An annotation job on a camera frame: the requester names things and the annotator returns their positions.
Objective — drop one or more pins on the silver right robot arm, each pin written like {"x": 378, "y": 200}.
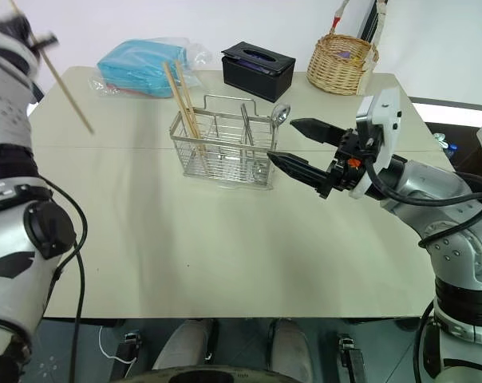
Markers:
{"x": 424, "y": 179}

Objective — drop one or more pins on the black tissue box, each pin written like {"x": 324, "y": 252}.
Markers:
{"x": 257, "y": 81}

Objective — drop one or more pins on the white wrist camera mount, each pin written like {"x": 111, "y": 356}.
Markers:
{"x": 386, "y": 119}
{"x": 9, "y": 56}

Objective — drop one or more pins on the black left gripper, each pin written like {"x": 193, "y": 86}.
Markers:
{"x": 13, "y": 28}

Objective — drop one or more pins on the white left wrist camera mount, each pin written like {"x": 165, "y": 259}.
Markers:
{"x": 9, "y": 56}

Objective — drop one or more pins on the purple item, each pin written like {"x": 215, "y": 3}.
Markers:
{"x": 344, "y": 54}

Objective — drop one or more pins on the metal spoon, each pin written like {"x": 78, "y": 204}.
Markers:
{"x": 281, "y": 112}

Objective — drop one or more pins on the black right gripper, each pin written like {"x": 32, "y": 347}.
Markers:
{"x": 350, "y": 175}

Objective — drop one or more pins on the blue cloths in plastic bag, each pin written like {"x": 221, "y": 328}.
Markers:
{"x": 197, "y": 54}

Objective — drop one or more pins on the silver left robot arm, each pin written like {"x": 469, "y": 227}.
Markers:
{"x": 13, "y": 275}

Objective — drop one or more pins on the blue folded cloth pack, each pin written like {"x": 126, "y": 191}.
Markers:
{"x": 145, "y": 64}

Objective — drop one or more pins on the black stand bracket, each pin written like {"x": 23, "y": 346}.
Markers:
{"x": 128, "y": 351}
{"x": 352, "y": 359}

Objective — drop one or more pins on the woven wicker basket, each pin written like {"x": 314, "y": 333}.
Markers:
{"x": 333, "y": 69}

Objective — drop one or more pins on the blue bottle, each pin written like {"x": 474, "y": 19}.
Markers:
{"x": 451, "y": 151}

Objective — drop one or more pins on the grey rounded shape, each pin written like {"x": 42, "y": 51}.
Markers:
{"x": 185, "y": 345}
{"x": 291, "y": 347}

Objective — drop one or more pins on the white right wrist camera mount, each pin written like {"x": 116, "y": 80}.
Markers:
{"x": 386, "y": 119}

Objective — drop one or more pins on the wooden chopstick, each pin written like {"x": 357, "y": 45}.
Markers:
{"x": 66, "y": 89}
{"x": 184, "y": 85}
{"x": 174, "y": 85}

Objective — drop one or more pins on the black side furniture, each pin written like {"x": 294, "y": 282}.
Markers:
{"x": 460, "y": 131}

